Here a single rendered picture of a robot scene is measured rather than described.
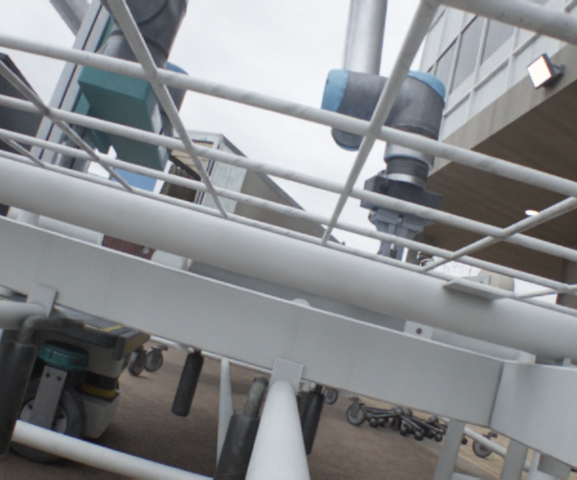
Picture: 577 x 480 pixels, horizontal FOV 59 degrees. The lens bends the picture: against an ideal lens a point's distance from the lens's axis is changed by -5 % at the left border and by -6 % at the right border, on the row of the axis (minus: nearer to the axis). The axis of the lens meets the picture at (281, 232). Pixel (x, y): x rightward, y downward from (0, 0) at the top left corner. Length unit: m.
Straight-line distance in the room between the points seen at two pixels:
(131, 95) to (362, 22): 0.52
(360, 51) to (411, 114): 0.26
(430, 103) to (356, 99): 0.13
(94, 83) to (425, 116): 0.70
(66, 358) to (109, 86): 0.59
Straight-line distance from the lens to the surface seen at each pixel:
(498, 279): 0.74
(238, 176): 11.95
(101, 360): 1.35
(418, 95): 0.97
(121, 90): 1.23
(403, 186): 0.93
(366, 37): 1.19
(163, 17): 1.31
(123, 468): 0.75
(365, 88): 0.97
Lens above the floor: 0.43
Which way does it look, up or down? 10 degrees up
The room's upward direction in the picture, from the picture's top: 16 degrees clockwise
